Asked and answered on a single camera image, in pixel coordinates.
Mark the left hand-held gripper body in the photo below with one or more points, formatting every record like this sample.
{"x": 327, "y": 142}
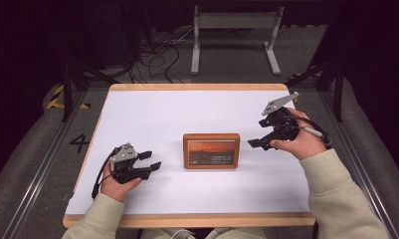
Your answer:
{"x": 124, "y": 159}

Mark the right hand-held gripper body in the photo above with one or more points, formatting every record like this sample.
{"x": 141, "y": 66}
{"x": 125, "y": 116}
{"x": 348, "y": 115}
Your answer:
{"x": 281, "y": 124}

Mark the wooden picture frame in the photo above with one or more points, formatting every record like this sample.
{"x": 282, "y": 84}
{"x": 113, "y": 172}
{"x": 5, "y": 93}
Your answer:
{"x": 211, "y": 151}

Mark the person's left hand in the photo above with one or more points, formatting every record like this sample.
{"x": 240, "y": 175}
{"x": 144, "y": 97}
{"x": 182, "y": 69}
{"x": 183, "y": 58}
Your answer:
{"x": 117, "y": 191}

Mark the person's right hand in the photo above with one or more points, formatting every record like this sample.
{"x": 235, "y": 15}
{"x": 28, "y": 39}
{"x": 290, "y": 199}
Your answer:
{"x": 306, "y": 146}

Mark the yellow black hazard tape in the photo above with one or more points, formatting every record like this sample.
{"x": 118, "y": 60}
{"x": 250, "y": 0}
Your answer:
{"x": 56, "y": 99}
{"x": 296, "y": 99}

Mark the black metal stand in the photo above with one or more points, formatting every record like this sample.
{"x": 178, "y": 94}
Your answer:
{"x": 338, "y": 89}
{"x": 67, "y": 89}

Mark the person's light clothing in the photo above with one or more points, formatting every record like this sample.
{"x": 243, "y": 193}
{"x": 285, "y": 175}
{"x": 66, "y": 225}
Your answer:
{"x": 237, "y": 233}

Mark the white metal stand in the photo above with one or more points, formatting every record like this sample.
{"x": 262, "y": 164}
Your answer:
{"x": 235, "y": 21}

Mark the metal floor rail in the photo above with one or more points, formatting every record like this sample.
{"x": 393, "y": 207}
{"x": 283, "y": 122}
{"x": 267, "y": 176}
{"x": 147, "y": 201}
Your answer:
{"x": 359, "y": 159}
{"x": 38, "y": 179}

